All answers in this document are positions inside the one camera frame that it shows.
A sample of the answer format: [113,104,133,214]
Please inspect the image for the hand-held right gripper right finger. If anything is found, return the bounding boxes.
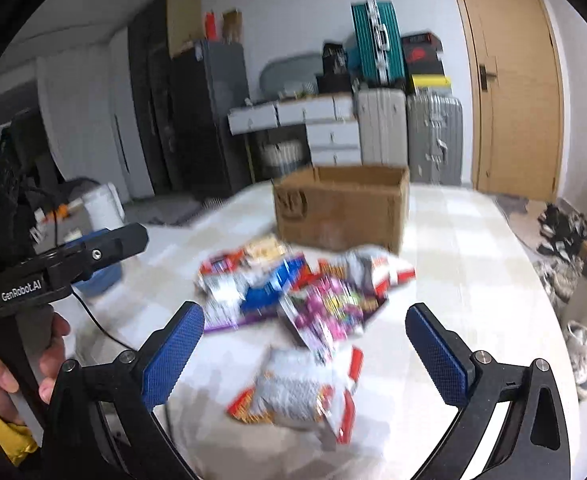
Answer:
[406,303,571,480]

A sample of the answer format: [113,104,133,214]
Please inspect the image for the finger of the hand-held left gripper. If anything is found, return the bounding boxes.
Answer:
[81,224,149,277]

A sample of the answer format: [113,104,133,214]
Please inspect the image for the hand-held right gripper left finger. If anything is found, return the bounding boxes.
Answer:
[41,301,205,480]

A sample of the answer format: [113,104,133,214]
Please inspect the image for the pile of mixed snack bags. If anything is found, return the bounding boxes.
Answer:
[198,237,417,351]

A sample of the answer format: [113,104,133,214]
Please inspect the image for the red white noodle snack packet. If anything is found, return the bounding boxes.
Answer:
[226,345,365,445]

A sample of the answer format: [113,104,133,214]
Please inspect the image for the brown cardboard box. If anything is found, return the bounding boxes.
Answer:
[272,165,411,256]

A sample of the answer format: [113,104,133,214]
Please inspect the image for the blue basin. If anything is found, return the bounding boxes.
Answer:
[72,230,124,297]

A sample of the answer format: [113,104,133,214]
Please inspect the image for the white bucket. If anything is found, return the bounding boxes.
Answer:
[81,183,125,233]

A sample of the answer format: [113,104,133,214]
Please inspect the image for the grey floor mat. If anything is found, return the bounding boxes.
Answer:
[138,195,204,226]

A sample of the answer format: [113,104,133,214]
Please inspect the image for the checked tablecloth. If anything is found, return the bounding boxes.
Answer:
[66,180,577,480]

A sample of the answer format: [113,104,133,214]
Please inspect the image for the white sneaker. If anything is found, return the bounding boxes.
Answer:
[563,321,587,401]

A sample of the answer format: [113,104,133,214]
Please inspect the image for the dark grey cabinet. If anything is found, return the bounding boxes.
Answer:
[171,40,252,200]

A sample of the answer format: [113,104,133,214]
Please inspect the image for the pile of shoes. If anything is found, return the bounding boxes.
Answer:
[532,202,587,306]

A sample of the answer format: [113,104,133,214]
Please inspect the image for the silver ribbed suitcase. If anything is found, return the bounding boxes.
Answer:
[406,92,463,186]

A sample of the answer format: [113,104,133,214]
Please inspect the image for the flat cardboard sheet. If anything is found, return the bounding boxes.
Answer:
[166,0,203,58]

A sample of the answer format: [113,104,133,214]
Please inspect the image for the white drawer desk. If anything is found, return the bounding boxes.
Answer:
[228,95,361,166]

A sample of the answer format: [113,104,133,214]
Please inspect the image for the white ribbed suitcase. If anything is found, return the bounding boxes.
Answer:
[356,89,408,167]

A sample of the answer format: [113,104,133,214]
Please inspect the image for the grey oval mirror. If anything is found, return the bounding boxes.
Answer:
[261,52,324,100]

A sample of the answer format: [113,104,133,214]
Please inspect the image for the brown paper bag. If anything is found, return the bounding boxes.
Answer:
[222,9,244,45]

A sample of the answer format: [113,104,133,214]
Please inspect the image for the wooden door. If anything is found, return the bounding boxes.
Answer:
[446,0,567,203]

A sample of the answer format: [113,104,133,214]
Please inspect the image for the yellow black box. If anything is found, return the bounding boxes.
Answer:
[408,75,451,95]

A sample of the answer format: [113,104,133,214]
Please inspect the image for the black bag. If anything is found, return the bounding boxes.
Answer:
[321,41,357,93]

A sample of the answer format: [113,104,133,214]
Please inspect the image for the black red box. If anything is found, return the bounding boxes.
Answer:
[401,32,444,78]

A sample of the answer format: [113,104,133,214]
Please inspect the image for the teal suitcase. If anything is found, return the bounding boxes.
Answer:
[351,0,407,88]

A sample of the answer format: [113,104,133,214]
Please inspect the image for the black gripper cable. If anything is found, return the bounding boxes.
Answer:
[71,287,172,443]

